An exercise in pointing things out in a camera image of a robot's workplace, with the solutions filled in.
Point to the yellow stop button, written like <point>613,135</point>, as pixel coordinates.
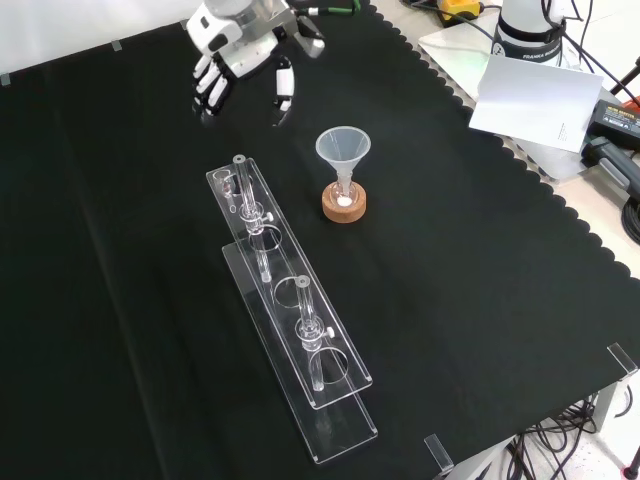
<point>457,7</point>

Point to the clear plastic funnel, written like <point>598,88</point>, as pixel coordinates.
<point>343,145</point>

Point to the white paper sheet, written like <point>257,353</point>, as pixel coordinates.
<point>535,100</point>

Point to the black power adapter yellow label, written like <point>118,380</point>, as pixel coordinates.
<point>617,122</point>

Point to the black cloth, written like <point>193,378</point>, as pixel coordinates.
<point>450,280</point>

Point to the grey tape piece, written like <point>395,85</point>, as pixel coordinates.
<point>116,45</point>
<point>4,80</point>

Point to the clear acrylic funnel stand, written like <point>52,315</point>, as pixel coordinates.
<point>295,300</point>

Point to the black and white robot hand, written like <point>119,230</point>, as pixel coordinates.
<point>247,52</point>

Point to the clear table clamp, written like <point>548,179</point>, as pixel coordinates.
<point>622,357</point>
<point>439,452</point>

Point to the round-bottom glass flask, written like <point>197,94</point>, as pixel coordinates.
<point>344,196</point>

